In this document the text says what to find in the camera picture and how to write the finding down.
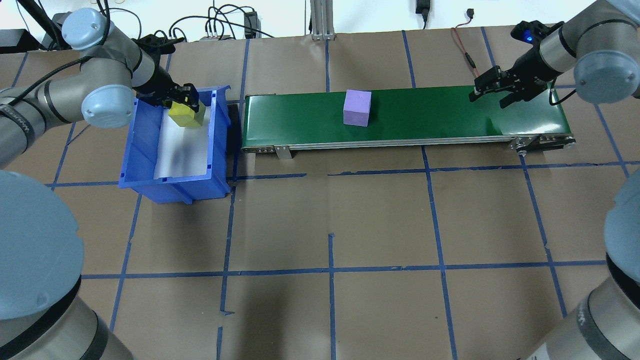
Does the white foam liner sheet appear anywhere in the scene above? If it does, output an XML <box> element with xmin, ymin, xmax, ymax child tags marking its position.
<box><xmin>152</xmin><ymin>112</ymin><xmax>211</xmax><ymax>181</ymax></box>

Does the black stand pole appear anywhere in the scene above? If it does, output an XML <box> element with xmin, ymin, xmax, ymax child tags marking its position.
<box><xmin>17</xmin><ymin>0</ymin><xmax>68</xmax><ymax>50</ymax></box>

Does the black looped cable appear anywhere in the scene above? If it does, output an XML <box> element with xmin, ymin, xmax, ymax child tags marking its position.
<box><xmin>169</xmin><ymin>4</ymin><xmax>275</xmax><ymax>42</ymax></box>

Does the yellow foam block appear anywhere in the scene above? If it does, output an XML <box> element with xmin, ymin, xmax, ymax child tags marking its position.
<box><xmin>168</xmin><ymin>97</ymin><xmax>207</xmax><ymax>128</ymax></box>

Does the blue plastic storage bin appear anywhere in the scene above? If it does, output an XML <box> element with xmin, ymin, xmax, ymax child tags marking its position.
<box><xmin>118</xmin><ymin>85</ymin><xmax>233</xmax><ymax>205</ymax></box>

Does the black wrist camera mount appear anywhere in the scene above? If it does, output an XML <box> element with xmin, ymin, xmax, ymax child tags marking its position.
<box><xmin>510</xmin><ymin>20</ymin><xmax>551</xmax><ymax>47</ymax></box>
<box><xmin>131</xmin><ymin>32</ymin><xmax>177</xmax><ymax>55</ymax></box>

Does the aluminium profile post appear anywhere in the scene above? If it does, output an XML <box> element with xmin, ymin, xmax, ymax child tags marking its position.
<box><xmin>310</xmin><ymin>0</ymin><xmax>337</xmax><ymax>41</ymax></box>

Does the green conveyor belt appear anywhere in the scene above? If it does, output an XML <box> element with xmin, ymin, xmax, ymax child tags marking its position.
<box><xmin>241</xmin><ymin>81</ymin><xmax>577</xmax><ymax>161</ymax></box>

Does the purple foam block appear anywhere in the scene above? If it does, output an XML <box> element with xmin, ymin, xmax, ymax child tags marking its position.
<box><xmin>343</xmin><ymin>89</ymin><xmax>373</xmax><ymax>127</ymax></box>

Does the thin red wire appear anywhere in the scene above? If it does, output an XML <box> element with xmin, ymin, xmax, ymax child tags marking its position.
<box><xmin>451</xmin><ymin>9</ymin><xmax>488</xmax><ymax>86</ymax></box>

